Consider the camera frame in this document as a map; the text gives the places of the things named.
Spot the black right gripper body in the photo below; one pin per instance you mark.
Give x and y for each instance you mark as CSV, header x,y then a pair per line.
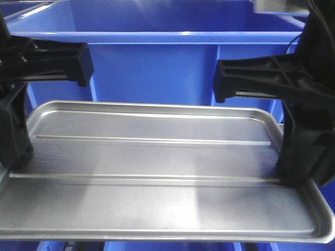
x,y
316,45

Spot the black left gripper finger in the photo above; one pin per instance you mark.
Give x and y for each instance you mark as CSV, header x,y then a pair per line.
x,y
16,147
25,59

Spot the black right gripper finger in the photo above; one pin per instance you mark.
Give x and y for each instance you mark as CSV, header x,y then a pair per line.
x,y
307,150
282,77

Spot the shallow blue plastic crate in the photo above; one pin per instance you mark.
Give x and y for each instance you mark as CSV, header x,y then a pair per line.
x,y
114,245

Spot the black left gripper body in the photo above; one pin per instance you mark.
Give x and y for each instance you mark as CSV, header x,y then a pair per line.
x,y
5,36

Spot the large blue plastic box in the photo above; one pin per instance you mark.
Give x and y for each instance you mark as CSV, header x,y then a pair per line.
x,y
162,52

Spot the small silver ribbed tray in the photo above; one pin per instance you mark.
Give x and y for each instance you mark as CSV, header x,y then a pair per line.
x,y
113,171

